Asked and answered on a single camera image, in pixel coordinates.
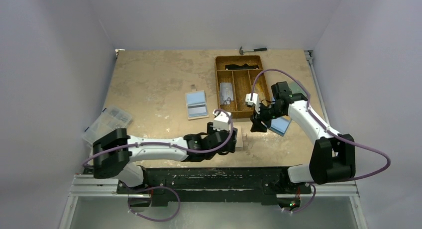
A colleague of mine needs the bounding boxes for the beige snap card holder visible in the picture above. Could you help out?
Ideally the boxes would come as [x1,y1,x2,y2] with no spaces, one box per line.
[235,127,247,151]

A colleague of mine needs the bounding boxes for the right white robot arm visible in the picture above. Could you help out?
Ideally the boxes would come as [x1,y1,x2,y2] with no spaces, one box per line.
[245,82,356,184]

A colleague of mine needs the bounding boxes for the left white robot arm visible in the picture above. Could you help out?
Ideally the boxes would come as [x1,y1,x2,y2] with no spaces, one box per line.
[83,122,237,187]

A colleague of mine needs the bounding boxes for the blue card holder front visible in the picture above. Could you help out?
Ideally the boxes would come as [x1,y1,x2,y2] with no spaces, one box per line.
[268,117,291,136]

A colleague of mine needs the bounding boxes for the gold cards in tray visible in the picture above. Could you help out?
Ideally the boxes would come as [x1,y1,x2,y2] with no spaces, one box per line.
[251,82,270,112]

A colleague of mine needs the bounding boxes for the green card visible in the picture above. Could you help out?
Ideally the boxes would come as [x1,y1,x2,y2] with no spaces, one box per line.
[288,82,307,96]

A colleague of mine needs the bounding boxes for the silver cards in tray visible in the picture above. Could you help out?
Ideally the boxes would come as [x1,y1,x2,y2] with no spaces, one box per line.
[219,82,235,105]

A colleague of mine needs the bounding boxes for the open beige card holder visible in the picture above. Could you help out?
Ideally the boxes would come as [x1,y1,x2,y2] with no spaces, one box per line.
[185,84,209,120]

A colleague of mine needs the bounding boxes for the woven wicker tray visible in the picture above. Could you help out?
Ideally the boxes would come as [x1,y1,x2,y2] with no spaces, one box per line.
[215,55,267,118]

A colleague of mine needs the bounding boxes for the black object in tray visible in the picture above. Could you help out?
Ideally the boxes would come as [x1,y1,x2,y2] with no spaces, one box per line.
[225,63,259,70]

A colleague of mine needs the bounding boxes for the clear plastic screw box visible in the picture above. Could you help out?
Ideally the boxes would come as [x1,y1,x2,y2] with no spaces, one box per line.
[82,105,133,145]

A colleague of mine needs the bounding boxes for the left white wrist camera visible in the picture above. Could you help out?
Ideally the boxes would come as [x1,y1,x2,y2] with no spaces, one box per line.
[212,109,231,131]

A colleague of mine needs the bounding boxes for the black front rail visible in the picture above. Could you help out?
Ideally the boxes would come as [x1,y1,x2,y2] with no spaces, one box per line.
[115,166,312,207]

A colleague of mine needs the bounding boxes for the hammer with black handle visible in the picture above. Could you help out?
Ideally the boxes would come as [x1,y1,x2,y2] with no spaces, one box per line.
[239,47,268,56]

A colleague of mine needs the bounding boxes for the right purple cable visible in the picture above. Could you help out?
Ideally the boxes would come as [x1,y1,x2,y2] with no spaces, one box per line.
[249,69,391,215]

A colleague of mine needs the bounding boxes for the purple cable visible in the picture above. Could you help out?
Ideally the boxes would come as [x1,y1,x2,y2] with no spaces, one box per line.
[249,69,391,215]
[82,109,234,222]

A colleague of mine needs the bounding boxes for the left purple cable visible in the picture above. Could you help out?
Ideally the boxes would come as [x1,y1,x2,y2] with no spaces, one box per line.
[82,109,234,222]

